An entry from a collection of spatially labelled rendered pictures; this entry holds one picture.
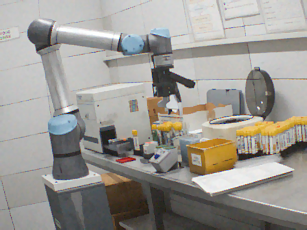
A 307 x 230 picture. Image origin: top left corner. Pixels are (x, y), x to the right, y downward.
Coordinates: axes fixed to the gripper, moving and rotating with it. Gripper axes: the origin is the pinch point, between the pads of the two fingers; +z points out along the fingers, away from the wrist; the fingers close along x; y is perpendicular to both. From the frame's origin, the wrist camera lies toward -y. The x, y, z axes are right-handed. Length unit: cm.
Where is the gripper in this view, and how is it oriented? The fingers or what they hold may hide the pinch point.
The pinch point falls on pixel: (176, 116)
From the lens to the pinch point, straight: 202.5
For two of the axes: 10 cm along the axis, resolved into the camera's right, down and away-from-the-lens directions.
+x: 2.7, 0.7, -9.6
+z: 1.3, 9.9, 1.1
